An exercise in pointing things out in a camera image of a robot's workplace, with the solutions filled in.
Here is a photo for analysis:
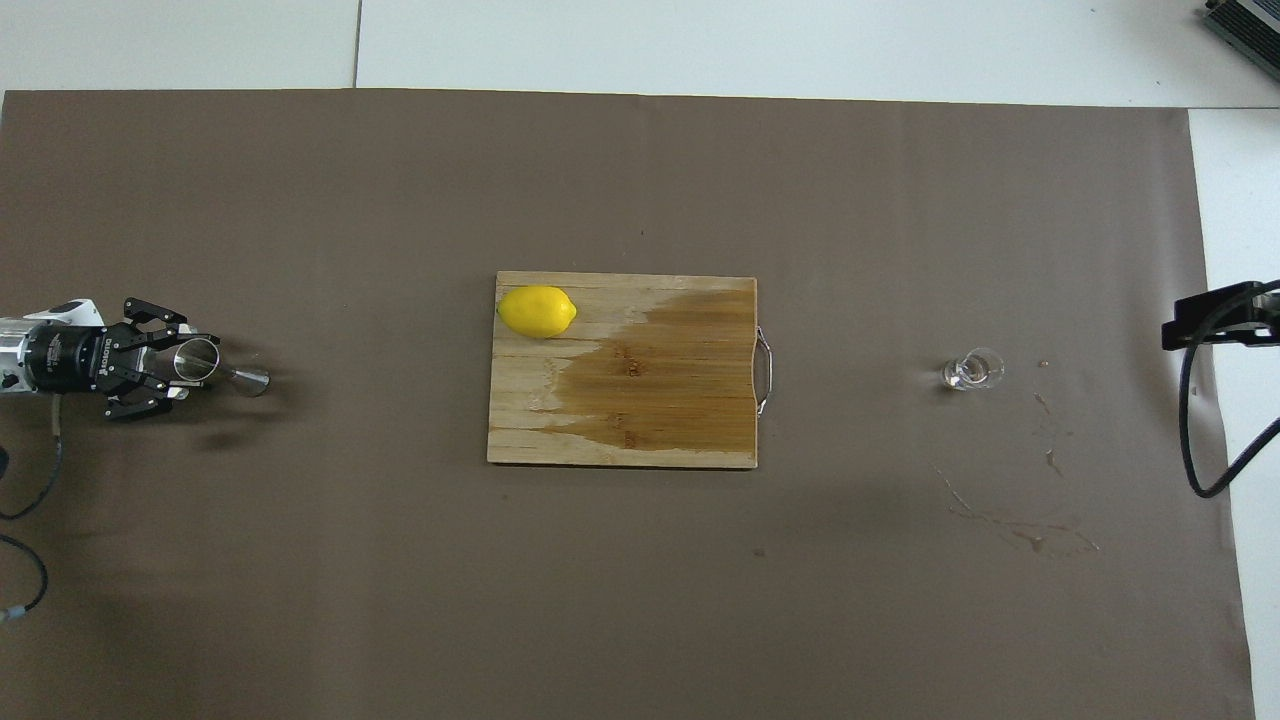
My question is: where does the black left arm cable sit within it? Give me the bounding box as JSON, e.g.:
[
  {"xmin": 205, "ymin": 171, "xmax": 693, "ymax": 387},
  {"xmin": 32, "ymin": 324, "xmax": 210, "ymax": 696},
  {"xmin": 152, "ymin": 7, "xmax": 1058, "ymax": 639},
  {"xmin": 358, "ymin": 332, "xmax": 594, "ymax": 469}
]
[{"xmin": 0, "ymin": 393, "xmax": 64, "ymax": 626}]

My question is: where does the yellow lemon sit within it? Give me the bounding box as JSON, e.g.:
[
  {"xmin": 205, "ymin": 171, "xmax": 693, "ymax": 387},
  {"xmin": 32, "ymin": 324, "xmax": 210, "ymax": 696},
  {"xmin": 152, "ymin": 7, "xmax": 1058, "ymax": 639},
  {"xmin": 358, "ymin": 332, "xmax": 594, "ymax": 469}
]
[{"xmin": 497, "ymin": 285, "xmax": 579, "ymax": 339}]

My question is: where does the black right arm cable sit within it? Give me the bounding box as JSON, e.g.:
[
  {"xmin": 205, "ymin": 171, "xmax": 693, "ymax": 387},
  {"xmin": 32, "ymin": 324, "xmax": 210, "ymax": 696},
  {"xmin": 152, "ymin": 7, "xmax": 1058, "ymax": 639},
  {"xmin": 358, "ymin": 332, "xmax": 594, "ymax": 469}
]
[{"xmin": 1178, "ymin": 282, "xmax": 1280, "ymax": 498}]

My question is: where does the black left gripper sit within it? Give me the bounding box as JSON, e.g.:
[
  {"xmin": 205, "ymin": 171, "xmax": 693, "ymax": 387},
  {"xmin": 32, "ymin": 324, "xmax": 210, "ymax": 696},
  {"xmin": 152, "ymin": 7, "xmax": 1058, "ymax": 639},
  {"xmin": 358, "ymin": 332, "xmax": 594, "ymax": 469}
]
[{"xmin": 28, "ymin": 296, "xmax": 222, "ymax": 422}]

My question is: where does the small clear glass cup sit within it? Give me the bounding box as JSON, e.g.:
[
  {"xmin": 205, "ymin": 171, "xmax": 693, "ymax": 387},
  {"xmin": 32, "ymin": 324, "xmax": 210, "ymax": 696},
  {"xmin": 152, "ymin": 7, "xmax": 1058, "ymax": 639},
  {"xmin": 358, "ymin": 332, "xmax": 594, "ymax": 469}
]
[{"xmin": 941, "ymin": 347, "xmax": 1005, "ymax": 392}]

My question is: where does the grey finned metal device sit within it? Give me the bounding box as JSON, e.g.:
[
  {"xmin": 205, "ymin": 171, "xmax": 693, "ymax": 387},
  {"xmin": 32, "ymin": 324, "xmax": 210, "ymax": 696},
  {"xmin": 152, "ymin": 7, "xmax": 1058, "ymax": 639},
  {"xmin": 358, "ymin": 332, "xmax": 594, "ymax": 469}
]
[{"xmin": 1200, "ymin": 0, "xmax": 1280, "ymax": 56}]

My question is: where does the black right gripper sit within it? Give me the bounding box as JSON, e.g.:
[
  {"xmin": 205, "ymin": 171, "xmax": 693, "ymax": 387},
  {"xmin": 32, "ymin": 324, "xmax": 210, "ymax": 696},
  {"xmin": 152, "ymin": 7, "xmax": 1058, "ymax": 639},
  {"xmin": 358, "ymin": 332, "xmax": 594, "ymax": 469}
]
[{"xmin": 1161, "ymin": 280, "xmax": 1280, "ymax": 351}]

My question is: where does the wooden cutting board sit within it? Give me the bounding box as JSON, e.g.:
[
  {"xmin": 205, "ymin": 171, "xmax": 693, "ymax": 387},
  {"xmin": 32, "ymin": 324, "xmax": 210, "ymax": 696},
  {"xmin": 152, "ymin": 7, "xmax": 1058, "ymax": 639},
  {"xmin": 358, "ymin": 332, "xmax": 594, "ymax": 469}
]
[{"xmin": 487, "ymin": 271, "xmax": 776, "ymax": 469}]

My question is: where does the steel double jigger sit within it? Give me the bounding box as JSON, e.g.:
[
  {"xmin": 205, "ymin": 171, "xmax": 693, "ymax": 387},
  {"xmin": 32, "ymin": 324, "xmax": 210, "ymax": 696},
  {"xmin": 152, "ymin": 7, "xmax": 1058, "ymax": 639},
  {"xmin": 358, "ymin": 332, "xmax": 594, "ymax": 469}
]
[{"xmin": 174, "ymin": 338, "xmax": 271, "ymax": 398}]

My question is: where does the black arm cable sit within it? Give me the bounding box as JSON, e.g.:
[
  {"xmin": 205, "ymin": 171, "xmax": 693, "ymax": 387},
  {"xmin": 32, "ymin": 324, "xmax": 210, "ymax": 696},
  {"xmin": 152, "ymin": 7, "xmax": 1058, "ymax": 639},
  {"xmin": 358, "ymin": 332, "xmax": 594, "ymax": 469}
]
[
  {"xmin": 0, "ymin": 393, "xmax": 64, "ymax": 626},
  {"xmin": 1178, "ymin": 282, "xmax": 1280, "ymax": 498}
]

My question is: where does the brown paper table mat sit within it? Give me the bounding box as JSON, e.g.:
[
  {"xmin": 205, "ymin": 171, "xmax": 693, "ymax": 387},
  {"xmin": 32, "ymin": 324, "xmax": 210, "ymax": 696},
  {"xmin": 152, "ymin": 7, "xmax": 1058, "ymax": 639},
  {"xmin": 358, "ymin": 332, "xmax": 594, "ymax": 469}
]
[{"xmin": 0, "ymin": 88, "xmax": 1256, "ymax": 720}]

